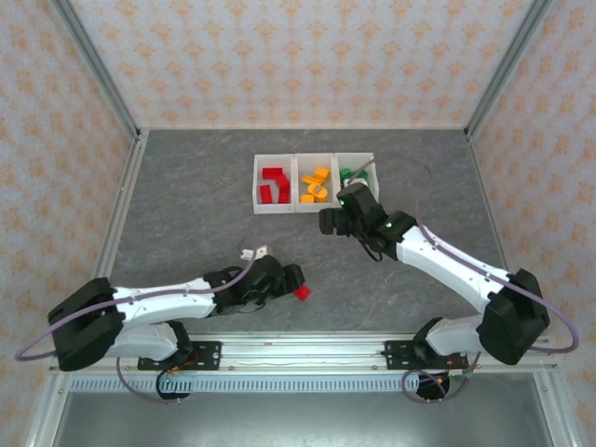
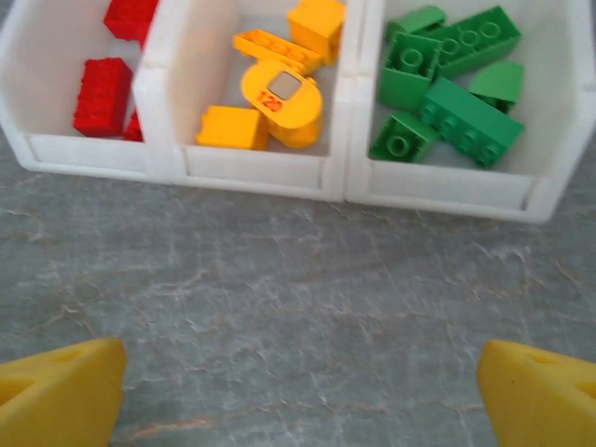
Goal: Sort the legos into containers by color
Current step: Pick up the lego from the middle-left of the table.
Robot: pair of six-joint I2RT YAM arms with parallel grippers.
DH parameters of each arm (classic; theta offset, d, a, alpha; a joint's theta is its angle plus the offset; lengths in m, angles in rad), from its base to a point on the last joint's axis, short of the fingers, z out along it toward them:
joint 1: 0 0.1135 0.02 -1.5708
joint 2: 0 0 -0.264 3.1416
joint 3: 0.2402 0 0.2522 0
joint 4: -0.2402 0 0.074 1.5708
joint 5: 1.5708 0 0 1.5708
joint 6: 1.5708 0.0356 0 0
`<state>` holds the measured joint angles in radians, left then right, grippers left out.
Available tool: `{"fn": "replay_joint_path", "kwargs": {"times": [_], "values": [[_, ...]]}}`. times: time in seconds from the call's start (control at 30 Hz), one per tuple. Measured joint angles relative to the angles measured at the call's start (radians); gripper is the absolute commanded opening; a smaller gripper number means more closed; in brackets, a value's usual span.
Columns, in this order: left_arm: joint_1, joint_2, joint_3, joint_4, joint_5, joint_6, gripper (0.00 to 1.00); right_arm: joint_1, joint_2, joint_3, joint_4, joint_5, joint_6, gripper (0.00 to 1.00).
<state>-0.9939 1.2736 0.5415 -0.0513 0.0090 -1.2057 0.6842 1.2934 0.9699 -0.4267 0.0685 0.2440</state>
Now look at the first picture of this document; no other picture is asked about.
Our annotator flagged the grey metal sheet panel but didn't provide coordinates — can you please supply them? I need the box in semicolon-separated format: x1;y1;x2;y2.
50;388;555;447

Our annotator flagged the aluminium corner post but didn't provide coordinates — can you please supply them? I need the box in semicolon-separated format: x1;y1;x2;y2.
465;0;558;140
49;0;142;140

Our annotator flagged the aluminium side rail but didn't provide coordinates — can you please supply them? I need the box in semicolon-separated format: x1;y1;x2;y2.
74;129;151;337
465;132;533;335

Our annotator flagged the grey slotted cable duct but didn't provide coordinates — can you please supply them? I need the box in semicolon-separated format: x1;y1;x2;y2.
69;374;451;395

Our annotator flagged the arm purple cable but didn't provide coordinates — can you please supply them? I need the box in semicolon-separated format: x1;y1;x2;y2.
13;237;262;405
346;155;580;405

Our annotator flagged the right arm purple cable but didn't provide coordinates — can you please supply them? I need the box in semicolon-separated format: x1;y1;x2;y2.
346;155;580;405

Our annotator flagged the white plastic bin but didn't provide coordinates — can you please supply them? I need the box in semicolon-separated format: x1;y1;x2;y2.
291;152;340;214
332;151;381;210
252;153;298;216

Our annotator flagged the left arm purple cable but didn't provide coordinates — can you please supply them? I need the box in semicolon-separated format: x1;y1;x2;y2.
13;237;262;405

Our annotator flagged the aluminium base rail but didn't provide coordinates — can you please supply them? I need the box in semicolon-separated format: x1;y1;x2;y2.
48;332;560;375

